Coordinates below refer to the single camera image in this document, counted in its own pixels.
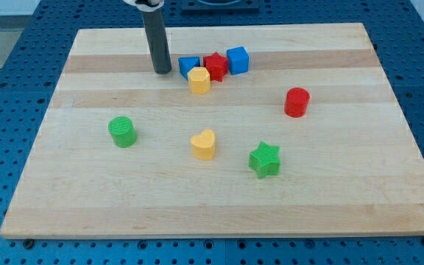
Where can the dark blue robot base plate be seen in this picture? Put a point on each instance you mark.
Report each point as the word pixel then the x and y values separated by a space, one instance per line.
pixel 192 6

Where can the yellow hexagon block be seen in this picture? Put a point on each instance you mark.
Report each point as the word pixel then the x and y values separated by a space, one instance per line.
pixel 199 80

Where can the wooden board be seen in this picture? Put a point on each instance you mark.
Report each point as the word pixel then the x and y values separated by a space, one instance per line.
pixel 349 167

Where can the red cylinder block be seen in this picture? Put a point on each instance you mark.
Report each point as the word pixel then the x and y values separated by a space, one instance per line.
pixel 296 103

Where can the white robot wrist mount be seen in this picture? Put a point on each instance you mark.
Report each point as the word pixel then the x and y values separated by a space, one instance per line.
pixel 145 4

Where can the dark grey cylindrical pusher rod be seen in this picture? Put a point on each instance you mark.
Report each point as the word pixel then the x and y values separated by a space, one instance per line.
pixel 157 41

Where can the blue cube block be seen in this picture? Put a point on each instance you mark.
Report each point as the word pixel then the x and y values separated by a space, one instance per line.
pixel 238 60

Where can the yellow heart block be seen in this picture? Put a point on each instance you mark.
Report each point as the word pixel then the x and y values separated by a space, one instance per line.
pixel 203 146

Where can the green cylinder block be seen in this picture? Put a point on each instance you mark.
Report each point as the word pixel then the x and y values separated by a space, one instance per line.
pixel 122 131

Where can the green star block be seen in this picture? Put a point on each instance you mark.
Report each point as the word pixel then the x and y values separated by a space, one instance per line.
pixel 264 160

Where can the red star block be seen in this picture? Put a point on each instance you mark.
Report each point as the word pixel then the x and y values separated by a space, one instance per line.
pixel 217 66

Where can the blue triangular block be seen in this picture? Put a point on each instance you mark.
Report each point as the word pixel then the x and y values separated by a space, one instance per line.
pixel 186 64

